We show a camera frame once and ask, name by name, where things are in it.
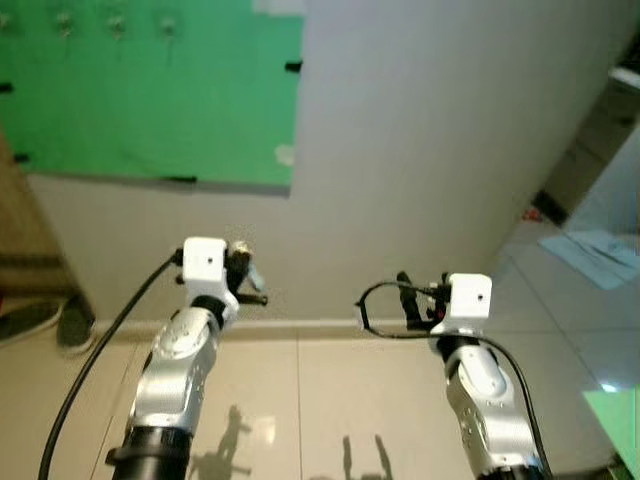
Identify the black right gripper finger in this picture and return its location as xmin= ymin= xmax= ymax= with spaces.
xmin=396 ymin=270 xmax=421 ymax=329

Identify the grey slipper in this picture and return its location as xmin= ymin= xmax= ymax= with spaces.
xmin=0 ymin=298 xmax=63 ymax=347
xmin=57 ymin=293 xmax=97 ymax=357

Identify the white paper sheet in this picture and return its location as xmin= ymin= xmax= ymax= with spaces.
xmin=540 ymin=230 xmax=640 ymax=292

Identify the white cabinet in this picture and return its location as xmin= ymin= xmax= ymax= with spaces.
xmin=575 ymin=128 xmax=640 ymax=237

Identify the small green board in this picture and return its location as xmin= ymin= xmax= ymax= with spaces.
xmin=583 ymin=388 xmax=640 ymax=480

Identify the beige drawer cabinet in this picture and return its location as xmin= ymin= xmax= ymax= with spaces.
xmin=533 ymin=68 xmax=640 ymax=227

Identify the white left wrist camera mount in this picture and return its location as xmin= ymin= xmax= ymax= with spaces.
xmin=183 ymin=237 xmax=241 ymax=323

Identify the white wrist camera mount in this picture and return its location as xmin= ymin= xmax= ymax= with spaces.
xmin=432 ymin=273 xmax=494 ymax=339
xmin=183 ymin=237 xmax=241 ymax=323

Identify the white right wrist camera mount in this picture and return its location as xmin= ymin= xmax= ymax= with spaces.
xmin=432 ymin=273 xmax=494 ymax=339

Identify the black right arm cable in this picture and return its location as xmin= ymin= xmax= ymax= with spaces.
xmin=356 ymin=280 xmax=553 ymax=480

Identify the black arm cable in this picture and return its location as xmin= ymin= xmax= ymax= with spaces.
xmin=356 ymin=280 xmax=553 ymax=480
xmin=38 ymin=252 xmax=187 ymax=480

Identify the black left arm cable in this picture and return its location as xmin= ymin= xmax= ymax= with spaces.
xmin=38 ymin=252 xmax=187 ymax=480

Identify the large green wall board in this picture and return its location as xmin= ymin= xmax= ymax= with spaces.
xmin=0 ymin=0 xmax=305 ymax=189

